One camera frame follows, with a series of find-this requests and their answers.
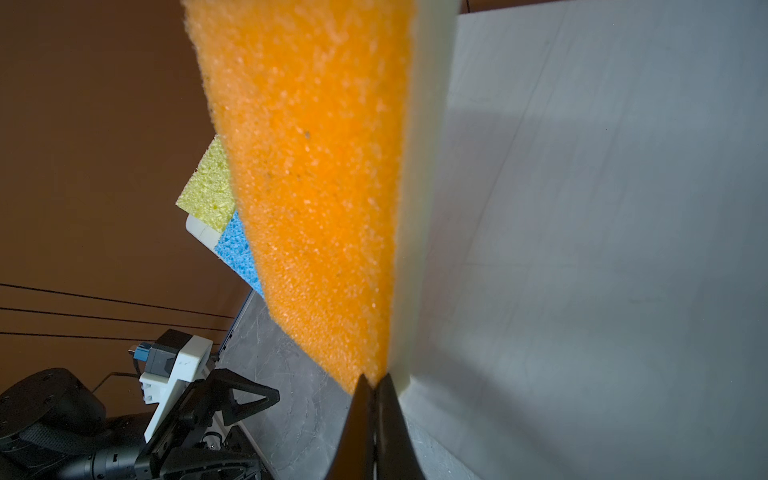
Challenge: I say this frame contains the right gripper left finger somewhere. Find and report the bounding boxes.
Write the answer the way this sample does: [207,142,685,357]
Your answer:
[325,375,376,480]

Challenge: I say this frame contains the light blue sponge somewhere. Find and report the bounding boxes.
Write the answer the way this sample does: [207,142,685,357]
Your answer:
[214,212,264,296]

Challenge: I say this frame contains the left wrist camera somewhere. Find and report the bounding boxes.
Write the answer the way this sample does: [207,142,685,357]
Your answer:
[132,329,213,443]

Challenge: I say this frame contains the yellow green sponge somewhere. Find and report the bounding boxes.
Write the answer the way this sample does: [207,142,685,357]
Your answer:
[175,135,236,234]

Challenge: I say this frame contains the orange sponge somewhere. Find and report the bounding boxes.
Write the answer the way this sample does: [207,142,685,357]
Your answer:
[181,0,462,397]

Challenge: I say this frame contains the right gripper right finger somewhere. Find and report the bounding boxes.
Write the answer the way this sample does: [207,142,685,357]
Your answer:
[375,374,426,480]

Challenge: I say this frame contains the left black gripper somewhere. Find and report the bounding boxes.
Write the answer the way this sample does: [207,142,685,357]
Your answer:
[1,368,280,479]

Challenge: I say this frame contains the white two-tier shelf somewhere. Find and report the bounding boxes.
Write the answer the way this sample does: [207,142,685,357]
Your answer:
[184,0,768,480]

